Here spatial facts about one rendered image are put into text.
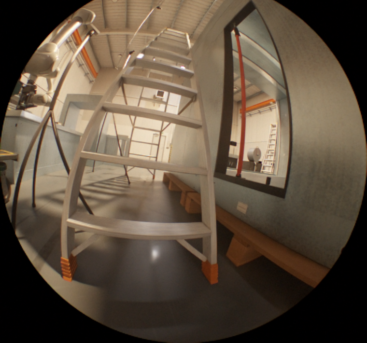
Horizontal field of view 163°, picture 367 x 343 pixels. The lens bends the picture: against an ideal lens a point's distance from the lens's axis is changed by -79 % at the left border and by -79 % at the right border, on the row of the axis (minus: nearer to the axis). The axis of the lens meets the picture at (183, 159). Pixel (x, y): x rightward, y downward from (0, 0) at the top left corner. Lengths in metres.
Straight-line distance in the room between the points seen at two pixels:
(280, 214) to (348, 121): 0.44
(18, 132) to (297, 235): 1.94
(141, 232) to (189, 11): 8.61
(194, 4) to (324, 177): 8.31
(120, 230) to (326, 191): 0.67
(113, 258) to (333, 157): 0.89
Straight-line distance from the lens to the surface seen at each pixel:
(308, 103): 0.62
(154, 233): 0.41
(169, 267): 0.60
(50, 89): 1.45
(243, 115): 0.94
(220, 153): 0.97
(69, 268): 0.53
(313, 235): 0.56
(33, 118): 1.57
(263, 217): 0.65
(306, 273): 0.52
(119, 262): 0.60
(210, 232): 0.48
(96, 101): 3.14
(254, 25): 3.04
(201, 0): 8.20
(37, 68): 0.98
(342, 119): 0.56
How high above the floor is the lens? 0.44
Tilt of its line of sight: level
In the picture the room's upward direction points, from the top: 9 degrees clockwise
